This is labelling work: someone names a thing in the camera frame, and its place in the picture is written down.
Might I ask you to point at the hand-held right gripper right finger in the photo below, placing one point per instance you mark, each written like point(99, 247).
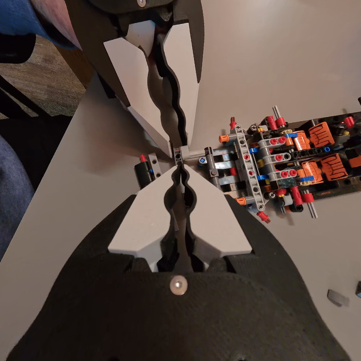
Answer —
point(220, 224)

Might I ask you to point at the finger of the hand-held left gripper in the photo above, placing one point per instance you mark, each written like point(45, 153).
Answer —
point(129, 79)
point(188, 70)

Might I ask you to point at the person's left hand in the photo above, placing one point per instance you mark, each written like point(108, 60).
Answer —
point(59, 19)

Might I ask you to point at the black lego cylinder assembly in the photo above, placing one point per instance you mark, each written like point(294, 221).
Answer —
point(143, 173)

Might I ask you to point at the black metal rod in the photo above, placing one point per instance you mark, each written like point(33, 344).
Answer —
point(20, 96)

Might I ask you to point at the long grey lego beam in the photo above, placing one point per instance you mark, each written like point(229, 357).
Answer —
point(155, 166)

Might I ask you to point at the lego car chassis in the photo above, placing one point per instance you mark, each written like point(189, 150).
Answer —
point(283, 168)

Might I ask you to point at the person's blue-clothed body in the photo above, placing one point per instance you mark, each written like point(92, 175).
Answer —
point(15, 196)

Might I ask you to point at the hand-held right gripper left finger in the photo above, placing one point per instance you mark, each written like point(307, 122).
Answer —
point(138, 224)

